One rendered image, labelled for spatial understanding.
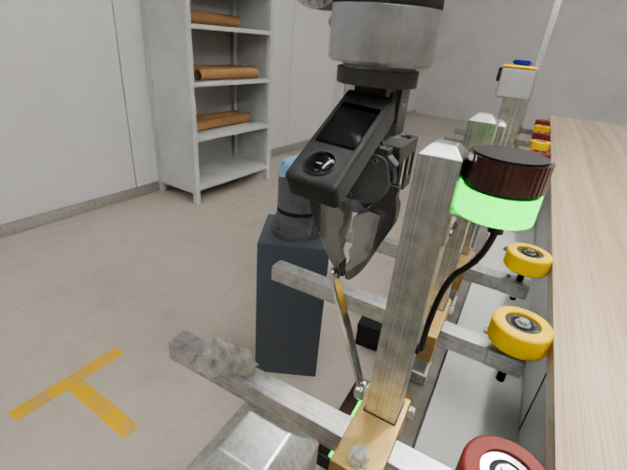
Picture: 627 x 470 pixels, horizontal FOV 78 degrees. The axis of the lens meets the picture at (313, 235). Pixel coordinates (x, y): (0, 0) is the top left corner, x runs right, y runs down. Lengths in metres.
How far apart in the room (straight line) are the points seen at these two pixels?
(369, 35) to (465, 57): 8.19
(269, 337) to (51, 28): 2.22
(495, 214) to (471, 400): 0.63
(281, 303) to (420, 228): 1.16
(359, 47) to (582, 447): 0.43
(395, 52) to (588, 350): 0.47
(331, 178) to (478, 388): 0.71
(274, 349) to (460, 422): 0.92
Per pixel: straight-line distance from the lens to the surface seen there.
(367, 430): 0.47
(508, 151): 0.34
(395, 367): 0.42
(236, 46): 3.84
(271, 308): 1.48
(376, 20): 0.33
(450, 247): 0.62
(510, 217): 0.31
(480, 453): 0.44
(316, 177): 0.29
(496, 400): 0.92
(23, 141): 2.93
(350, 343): 0.47
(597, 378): 0.61
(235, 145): 3.95
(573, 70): 8.30
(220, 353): 0.53
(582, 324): 0.70
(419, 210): 0.33
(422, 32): 0.34
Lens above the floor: 1.24
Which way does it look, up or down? 27 degrees down
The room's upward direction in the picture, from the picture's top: 5 degrees clockwise
